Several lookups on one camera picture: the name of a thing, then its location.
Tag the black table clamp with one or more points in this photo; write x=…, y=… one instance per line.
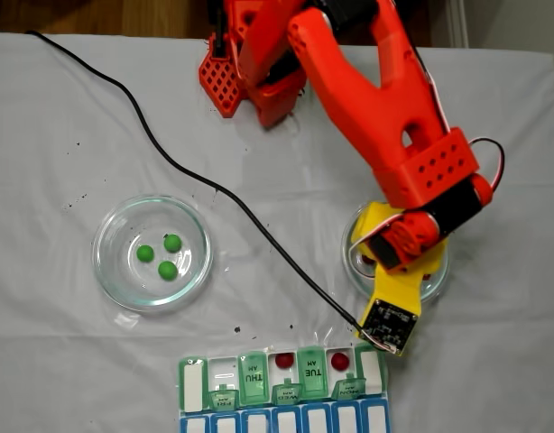
x=218, y=36

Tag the white baseboard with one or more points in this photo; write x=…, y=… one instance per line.
x=459, y=22

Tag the white weekly pill organizer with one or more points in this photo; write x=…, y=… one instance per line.
x=281, y=419

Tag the green ball pill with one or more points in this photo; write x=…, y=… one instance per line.
x=145, y=253
x=172, y=242
x=167, y=270

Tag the clear glass bowl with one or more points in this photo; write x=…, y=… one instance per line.
x=349, y=266
x=119, y=279

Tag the white tablecloth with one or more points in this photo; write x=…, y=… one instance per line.
x=56, y=361

